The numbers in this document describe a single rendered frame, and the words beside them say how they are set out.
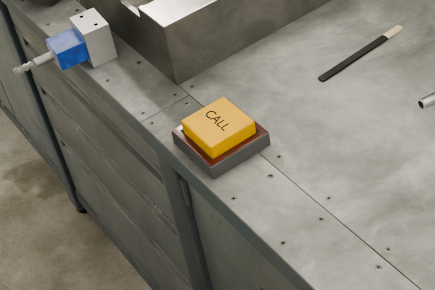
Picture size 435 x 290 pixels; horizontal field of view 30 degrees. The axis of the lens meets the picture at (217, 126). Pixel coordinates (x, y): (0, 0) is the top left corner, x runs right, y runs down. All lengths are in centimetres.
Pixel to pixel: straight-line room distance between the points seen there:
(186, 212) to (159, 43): 31
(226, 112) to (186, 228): 37
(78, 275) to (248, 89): 101
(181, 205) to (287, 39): 30
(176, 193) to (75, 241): 81
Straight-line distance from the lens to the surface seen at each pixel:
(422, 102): 90
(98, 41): 106
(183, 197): 117
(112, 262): 190
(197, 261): 128
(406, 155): 89
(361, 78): 98
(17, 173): 219
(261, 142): 89
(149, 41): 102
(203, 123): 89
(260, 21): 105
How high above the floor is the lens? 142
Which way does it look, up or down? 42 degrees down
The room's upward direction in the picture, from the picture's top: 11 degrees counter-clockwise
